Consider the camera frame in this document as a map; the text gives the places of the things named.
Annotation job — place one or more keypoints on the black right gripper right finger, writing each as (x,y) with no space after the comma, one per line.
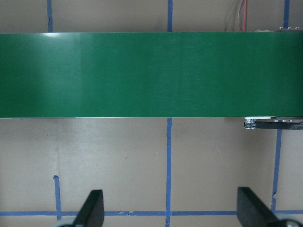
(251,211)

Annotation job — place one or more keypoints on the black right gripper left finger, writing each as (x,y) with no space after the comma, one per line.
(91,213)

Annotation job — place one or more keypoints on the green conveyor belt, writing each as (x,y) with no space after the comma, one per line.
(254,75)

